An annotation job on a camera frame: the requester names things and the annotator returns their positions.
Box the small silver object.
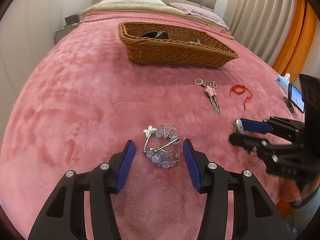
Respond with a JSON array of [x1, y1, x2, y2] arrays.
[[233, 119, 244, 134]]

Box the red string bracelet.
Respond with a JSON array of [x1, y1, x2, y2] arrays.
[[229, 84, 254, 111]]

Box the pink star keychain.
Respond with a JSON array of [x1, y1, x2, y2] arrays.
[[194, 78, 221, 115]]

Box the crystal butterfly hair clip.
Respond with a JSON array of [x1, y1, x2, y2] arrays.
[[143, 125, 180, 170]]

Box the black wrist watch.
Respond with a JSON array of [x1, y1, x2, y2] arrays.
[[140, 31, 169, 40]]

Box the right hand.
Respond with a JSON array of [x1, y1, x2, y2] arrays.
[[276, 178, 303, 210]]

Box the smartphone on stand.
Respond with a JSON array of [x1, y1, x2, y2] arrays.
[[283, 83, 305, 113]]

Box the white blue tube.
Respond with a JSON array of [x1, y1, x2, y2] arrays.
[[276, 73, 291, 94]]

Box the pink plush blanket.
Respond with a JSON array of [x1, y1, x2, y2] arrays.
[[1, 11, 304, 239]]

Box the beige curtain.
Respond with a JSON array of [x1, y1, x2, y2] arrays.
[[223, 0, 297, 66]]

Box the pink floral pillow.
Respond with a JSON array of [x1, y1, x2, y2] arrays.
[[169, 2, 229, 31]]

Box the brown wicker basket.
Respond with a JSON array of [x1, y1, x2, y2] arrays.
[[118, 22, 239, 69]]

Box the beige bed sheet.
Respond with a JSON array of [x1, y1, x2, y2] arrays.
[[81, 3, 229, 31]]

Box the white dotted pillow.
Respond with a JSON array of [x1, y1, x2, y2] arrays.
[[99, 0, 167, 7]]

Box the grey bedside table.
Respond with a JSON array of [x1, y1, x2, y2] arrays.
[[54, 23, 80, 45]]

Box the white wardrobe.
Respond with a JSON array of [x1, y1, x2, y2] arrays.
[[1, 0, 63, 135]]

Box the black device on nightstand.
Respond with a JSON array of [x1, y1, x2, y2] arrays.
[[65, 14, 81, 26]]

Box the orange door frame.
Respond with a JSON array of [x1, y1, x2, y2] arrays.
[[272, 0, 318, 83]]

